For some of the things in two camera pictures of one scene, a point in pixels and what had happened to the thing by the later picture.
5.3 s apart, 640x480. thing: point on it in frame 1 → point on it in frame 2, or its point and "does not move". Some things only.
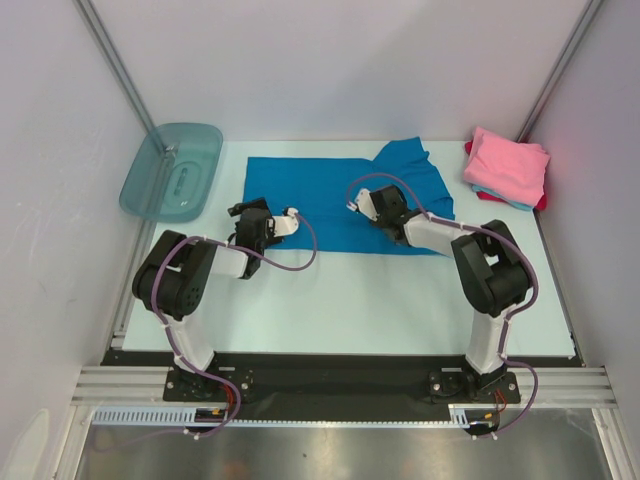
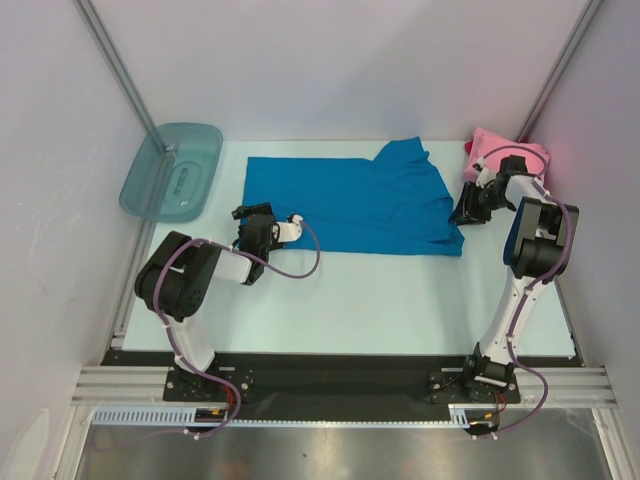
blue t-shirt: [321, 189] does not move
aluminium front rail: [538, 386] does not move
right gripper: [382, 201] → [470, 201]
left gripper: [270, 239] does not move
